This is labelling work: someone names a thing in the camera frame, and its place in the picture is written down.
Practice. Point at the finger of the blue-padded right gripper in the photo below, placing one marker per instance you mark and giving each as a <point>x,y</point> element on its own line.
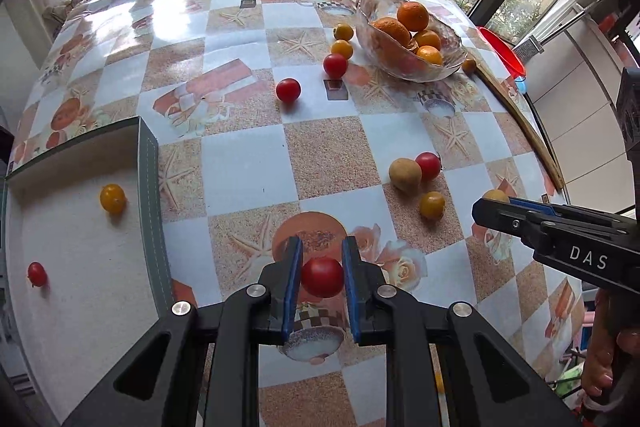
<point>443,365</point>

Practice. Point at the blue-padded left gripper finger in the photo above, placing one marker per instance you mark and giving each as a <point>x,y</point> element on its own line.
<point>200,363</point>

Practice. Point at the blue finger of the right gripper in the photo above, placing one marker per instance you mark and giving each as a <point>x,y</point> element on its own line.
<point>534,206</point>

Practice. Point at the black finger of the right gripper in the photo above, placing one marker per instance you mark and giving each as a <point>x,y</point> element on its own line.
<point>503,217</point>

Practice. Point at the yellow-brown round fruit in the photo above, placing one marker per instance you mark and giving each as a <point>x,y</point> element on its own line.
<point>497,196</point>

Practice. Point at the yellow cherry tomato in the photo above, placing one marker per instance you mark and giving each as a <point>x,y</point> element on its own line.
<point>432,206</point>

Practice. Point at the brown longan fruit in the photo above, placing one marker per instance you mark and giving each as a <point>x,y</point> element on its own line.
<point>405,174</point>

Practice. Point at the small red cherry tomato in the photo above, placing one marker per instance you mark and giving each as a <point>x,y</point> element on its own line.
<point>288,90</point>

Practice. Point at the long wooden board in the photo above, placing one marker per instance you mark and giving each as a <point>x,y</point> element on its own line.
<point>475,123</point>

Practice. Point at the green-rimmed white tray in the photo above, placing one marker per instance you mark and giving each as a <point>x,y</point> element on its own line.
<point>108,276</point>

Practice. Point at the red plastic basin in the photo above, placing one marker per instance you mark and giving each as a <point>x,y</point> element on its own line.
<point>507,56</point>

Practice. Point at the small orange fruit by board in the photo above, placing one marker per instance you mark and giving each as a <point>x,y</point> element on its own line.
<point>469,66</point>

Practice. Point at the front right orange in bowl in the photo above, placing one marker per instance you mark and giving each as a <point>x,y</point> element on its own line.
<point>430,54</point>

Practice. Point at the red tomato behind bowl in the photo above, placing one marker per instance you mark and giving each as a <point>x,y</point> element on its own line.
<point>322,277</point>

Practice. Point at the back right orange in bowl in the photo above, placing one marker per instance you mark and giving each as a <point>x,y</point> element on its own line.
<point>428,37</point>

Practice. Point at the glass fruit bowl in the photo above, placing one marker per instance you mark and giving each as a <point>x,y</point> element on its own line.
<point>400,62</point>

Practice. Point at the top orange in bowl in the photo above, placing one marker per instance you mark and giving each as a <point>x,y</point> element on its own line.
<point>413,15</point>

